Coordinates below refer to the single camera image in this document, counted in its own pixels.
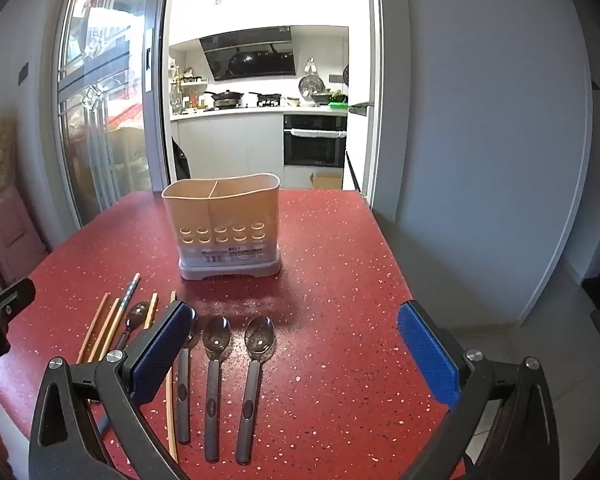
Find gold patterned chopstick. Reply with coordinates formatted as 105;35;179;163
99;272;142;361

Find pink folding chair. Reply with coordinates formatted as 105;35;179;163
0;185;48;281

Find black range hood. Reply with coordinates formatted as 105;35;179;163
200;27;297;82

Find white kitchen cabinets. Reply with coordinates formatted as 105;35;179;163
170;110;285;188

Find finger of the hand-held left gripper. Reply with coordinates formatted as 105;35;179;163
0;277;36;323

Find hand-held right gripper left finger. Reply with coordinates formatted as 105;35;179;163
28;300;198;480

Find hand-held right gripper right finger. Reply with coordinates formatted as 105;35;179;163
397;300;561;480

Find beige plastic utensil holder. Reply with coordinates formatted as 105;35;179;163
161;173;283;281

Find black wok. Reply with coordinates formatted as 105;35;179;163
204;89;245;109

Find grey handled metal spoon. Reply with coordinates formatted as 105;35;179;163
235;316;276;465
111;301;152;353
202;316;232;462
175;311;201;444

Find cardboard box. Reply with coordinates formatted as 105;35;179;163
310;172;344;191

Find round metal strainer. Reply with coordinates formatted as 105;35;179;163
299;74;326;103

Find sliding glass door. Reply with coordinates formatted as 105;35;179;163
55;0;173;226

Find black built-in oven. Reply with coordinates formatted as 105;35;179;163
283;114;348;168

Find beaded seat cushion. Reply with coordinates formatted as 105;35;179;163
0;117;18;191

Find black plastic bag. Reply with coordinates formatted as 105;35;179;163
171;135;193;181

